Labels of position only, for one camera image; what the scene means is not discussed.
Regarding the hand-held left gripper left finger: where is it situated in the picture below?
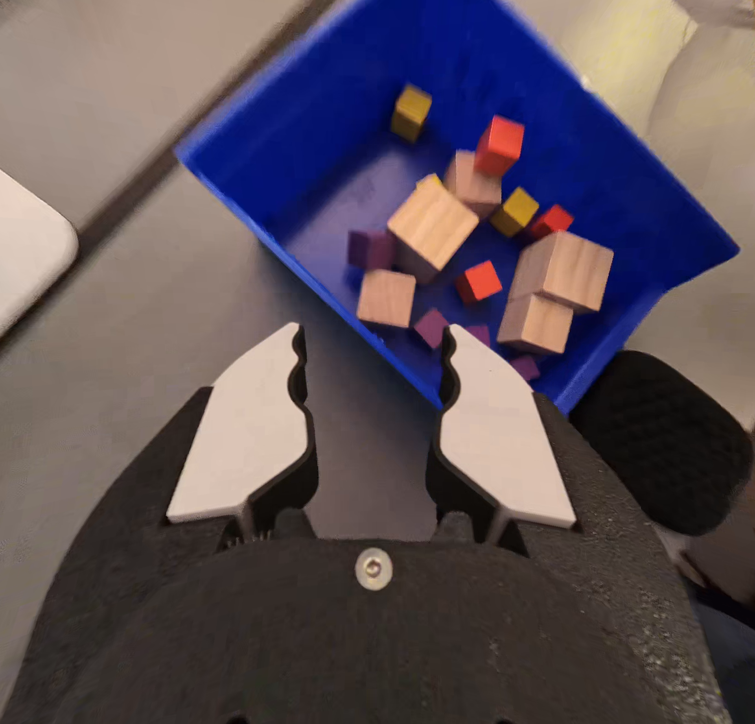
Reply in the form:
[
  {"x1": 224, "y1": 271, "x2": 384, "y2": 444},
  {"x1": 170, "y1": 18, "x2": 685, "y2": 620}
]
[{"x1": 165, "y1": 321, "x2": 320, "y2": 541}]

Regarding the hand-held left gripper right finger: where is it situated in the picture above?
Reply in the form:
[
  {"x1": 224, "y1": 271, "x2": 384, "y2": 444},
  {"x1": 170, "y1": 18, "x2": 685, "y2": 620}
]
[{"x1": 425, "y1": 323, "x2": 579, "y2": 545}]

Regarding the pile of wooden cubes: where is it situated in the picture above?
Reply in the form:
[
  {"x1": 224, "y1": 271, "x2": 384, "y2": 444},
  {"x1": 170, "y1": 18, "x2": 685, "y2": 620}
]
[{"x1": 347, "y1": 83, "x2": 615, "y2": 382}]

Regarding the blue plastic box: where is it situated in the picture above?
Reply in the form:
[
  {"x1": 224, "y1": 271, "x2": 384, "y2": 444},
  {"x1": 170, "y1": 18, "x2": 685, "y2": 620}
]
[{"x1": 174, "y1": 0, "x2": 741, "y2": 418}]

